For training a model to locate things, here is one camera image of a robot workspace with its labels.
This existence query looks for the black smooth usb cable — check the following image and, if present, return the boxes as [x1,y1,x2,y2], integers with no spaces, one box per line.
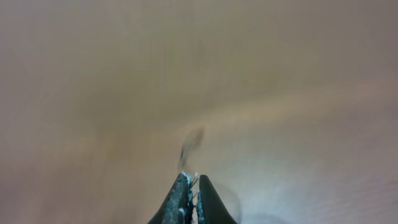
[177,127,206,172]

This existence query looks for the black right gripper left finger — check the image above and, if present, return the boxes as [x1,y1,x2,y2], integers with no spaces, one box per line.
[148,172,192,224]

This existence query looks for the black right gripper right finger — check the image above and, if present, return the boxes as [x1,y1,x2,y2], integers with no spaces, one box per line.
[196,175,237,224]

